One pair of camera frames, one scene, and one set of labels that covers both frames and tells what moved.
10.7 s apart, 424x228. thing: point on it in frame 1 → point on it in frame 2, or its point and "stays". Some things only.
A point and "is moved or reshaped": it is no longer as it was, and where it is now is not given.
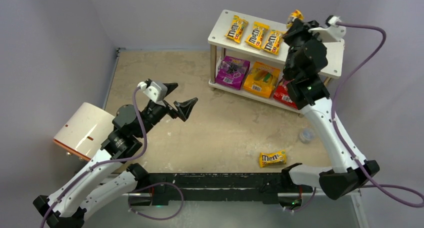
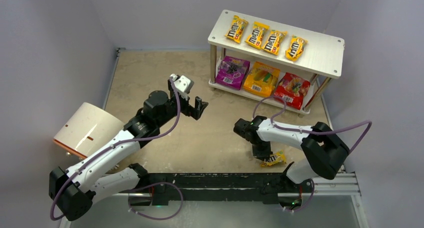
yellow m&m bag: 235,28 stays
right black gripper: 298,29 → 261,149
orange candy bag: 262,79 stays
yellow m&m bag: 295,14 is moved or reshaped
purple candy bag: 231,72 stays
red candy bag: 281,93 stays
